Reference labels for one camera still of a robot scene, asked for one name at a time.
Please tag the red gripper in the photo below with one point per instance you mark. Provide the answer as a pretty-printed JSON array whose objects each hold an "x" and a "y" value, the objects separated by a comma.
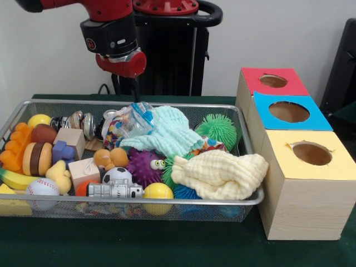
[{"x": 125, "y": 65}]

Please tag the clear bottle with blue label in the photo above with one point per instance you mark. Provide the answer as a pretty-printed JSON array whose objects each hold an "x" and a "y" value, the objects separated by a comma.
[{"x": 138, "y": 119}]

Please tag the mint green cloth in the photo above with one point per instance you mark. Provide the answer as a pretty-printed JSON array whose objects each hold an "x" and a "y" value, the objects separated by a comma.
[{"x": 169, "y": 136}]

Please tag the crushed silver can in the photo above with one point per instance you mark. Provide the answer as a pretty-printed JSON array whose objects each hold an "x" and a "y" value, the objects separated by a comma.
[{"x": 69, "y": 120}]

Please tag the green fuzzy toy with eyes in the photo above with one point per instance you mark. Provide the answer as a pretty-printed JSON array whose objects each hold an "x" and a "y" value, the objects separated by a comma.
[{"x": 218, "y": 130}]

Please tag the pale yellow cloth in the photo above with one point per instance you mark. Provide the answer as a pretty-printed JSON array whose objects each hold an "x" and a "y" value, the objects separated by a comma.
[{"x": 222, "y": 175}]

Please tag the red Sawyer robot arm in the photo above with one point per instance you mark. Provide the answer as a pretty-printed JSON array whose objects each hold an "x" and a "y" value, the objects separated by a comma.
[{"x": 105, "y": 25}]

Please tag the clear mesh bin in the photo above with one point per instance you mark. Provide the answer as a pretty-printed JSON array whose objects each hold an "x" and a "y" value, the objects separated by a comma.
[{"x": 245, "y": 128}]

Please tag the wooden box with three holes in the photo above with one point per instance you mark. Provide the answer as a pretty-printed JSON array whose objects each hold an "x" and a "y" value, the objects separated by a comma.
[{"x": 306, "y": 206}]

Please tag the white multicoloured printed packet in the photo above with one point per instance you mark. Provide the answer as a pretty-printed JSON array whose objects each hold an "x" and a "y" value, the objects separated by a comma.
[{"x": 113, "y": 133}]

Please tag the orange plush toy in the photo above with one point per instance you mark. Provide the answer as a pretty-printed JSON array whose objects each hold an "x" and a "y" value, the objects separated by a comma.
[{"x": 111, "y": 158}]

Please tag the purple fuzzy toy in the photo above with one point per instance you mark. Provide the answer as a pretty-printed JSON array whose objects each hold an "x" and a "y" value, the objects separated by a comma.
[{"x": 144, "y": 167}]

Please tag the tan wooden cube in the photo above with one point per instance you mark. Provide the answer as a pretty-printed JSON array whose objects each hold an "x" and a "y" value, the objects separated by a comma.
[{"x": 71, "y": 138}]

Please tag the small soccer ball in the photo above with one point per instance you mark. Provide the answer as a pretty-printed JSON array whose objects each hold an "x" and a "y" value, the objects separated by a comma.
[{"x": 118, "y": 174}]

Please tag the small green spiky toy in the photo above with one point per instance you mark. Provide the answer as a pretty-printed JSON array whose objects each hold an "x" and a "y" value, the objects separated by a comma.
[{"x": 167, "y": 172}]

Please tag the multicoloured toy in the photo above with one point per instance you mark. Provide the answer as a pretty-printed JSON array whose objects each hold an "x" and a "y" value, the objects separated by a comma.
[{"x": 210, "y": 146}]

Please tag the purple block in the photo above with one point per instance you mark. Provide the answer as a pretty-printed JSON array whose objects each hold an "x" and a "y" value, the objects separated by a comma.
[{"x": 64, "y": 151}]

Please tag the small wooden block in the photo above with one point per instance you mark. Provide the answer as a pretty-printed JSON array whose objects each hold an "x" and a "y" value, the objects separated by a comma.
[{"x": 83, "y": 172}]

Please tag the small yellow ball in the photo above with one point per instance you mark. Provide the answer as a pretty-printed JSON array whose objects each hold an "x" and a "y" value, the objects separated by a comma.
[{"x": 39, "y": 120}]

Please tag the brown toy football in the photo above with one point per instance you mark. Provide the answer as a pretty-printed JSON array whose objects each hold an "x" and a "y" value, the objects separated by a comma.
[{"x": 44, "y": 134}]

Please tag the silver robot toy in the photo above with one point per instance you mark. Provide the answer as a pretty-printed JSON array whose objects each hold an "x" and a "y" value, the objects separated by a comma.
[{"x": 115, "y": 190}]

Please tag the small red ball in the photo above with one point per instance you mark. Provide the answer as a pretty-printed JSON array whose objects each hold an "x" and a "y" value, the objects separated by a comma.
[{"x": 82, "y": 189}]

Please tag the blue spiky ball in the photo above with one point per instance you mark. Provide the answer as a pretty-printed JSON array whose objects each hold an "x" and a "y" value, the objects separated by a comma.
[{"x": 186, "y": 192}]

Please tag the yellow duck toy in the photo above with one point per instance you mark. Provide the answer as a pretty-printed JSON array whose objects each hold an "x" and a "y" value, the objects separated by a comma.
[{"x": 58, "y": 175}]

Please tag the toy hamburger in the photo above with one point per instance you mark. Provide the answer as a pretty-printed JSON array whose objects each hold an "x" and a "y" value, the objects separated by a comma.
[{"x": 38, "y": 159}]

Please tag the white baseball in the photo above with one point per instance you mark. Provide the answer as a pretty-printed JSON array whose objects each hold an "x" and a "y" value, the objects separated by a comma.
[{"x": 43, "y": 187}]

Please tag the orange spiky toy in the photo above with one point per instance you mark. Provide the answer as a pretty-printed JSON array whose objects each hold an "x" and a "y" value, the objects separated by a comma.
[{"x": 12, "y": 150}]

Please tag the yellow toy banana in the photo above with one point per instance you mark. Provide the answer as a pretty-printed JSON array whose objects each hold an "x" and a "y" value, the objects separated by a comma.
[{"x": 14, "y": 179}]

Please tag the yellow block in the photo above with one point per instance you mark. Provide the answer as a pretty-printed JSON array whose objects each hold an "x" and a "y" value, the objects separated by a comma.
[{"x": 11, "y": 207}]

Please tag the black chair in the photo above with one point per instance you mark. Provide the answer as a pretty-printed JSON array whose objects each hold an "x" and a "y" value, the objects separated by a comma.
[{"x": 342, "y": 72}]

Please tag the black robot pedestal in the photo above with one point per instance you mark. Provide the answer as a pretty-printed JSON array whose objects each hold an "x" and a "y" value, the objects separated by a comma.
[{"x": 178, "y": 61}]

